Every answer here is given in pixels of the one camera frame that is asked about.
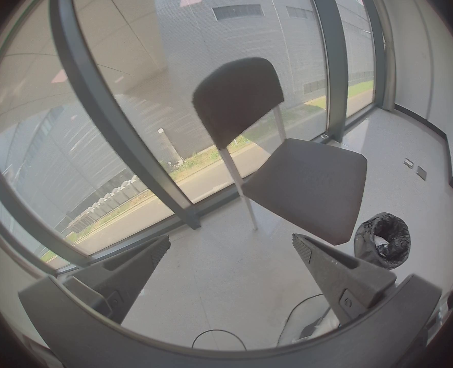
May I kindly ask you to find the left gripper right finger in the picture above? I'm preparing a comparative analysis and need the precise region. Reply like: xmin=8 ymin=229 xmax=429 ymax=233
xmin=292 ymin=233 xmax=398 ymax=323

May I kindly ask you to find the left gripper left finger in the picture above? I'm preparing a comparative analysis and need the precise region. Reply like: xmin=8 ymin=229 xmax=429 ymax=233
xmin=63 ymin=235 xmax=172 ymax=324

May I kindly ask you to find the black plastic bag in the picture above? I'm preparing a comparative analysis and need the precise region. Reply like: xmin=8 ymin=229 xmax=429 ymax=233
xmin=354 ymin=212 xmax=411 ymax=270

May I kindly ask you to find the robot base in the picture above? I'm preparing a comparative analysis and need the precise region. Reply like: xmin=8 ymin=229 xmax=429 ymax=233
xmin=277 ymin=304 xmax=342 ymax=347

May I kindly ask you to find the grey chair with white legs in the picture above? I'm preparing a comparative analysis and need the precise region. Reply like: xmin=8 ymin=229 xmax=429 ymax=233
xmin=192 ymin=57 xmax=368 ymax=247

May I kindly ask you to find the window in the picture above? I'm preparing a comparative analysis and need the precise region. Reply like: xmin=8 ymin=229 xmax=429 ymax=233
xmin=0 ymin=0 xmax=398 ymax=280

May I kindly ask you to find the beige curtain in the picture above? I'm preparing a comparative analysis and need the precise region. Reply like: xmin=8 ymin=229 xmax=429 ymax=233
xmin=386 ymin=44 xmax=398 ymax=109

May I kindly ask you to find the black cable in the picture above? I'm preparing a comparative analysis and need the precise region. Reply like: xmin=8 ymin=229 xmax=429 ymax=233
xmin=191 ymin=328 xmax=247 ymax=352
xmin=284 ymin=293 xmax=327 ymax=334

